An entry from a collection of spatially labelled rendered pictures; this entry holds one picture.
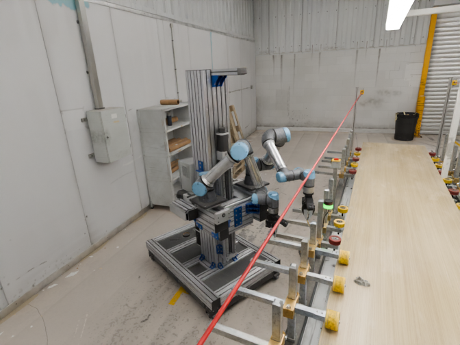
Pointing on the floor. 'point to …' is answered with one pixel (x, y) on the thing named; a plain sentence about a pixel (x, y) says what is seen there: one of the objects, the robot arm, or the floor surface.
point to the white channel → (458, 90)
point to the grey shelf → (160, 136)
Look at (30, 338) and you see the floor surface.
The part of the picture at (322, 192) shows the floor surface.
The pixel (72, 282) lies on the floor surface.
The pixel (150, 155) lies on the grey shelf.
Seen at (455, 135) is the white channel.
